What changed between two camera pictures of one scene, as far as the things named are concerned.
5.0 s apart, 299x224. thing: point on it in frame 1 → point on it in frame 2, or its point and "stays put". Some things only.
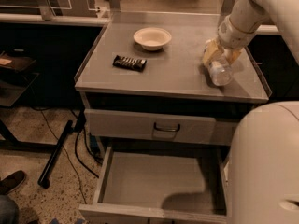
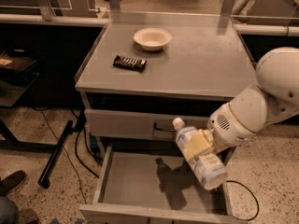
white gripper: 231,35 → 220,129
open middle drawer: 161,184 stays put
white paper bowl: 152,38 stays put
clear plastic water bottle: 220,71 → 210,166
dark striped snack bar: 129,63 stays put
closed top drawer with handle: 168,127 stays put
